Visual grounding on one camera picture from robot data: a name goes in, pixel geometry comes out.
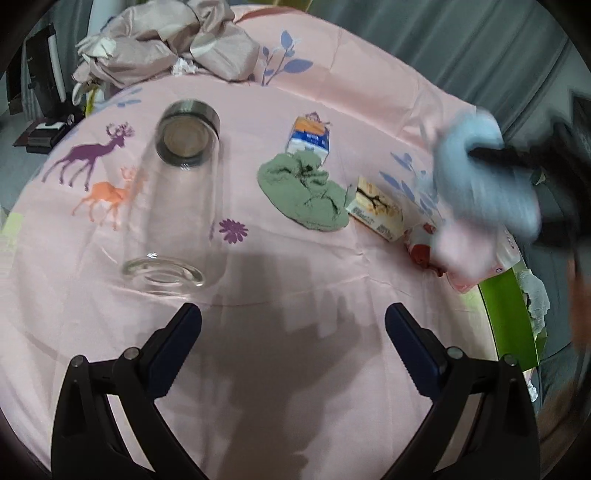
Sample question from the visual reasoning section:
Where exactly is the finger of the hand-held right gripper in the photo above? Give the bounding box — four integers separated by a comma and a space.
467, 143, 532, 169

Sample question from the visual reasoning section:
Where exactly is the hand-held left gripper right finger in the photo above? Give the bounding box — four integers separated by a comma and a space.
385, 302, 542, 480

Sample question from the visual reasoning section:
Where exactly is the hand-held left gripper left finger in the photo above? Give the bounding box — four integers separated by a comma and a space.
51, 302, 204, 480

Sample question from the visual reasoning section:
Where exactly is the blue plush toy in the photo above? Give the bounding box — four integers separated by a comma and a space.
418, 108, 543, 241

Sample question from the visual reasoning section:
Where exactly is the green cardboard box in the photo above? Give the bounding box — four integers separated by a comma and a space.
478, 263, 548, 370

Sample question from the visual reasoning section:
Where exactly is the red and white sock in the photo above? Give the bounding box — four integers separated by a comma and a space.
405, 222, 451, 278

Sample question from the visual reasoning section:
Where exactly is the grey fluffy towel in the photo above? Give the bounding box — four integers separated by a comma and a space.
515, 268, 550, 337

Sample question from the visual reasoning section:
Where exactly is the tree print tissue pack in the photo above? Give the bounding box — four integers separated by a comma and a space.
345, 176, 407, 241

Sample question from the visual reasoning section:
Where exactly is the sage green fluffy towel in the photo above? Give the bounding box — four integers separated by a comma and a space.
257, 152, 352, 232

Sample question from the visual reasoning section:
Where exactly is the person's right forearm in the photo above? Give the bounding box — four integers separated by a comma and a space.
566, 254, 591, 352

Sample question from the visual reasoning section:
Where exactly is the pink plastic canister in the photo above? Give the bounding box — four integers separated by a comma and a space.
436, 222, 520, 291

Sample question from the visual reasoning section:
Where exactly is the pink printed bedsheet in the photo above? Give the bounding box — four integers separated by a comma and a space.
0, 4, 555, 480

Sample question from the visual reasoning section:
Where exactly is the glass jar with metal lid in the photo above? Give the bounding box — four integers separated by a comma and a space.
121, 99, 221, 294

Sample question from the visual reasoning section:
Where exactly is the crumpled pale mauve cloth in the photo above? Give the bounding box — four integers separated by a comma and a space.
74, 0, 262, 88

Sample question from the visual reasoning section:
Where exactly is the black monitor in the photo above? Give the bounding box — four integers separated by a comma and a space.
7, 23, 86, 153

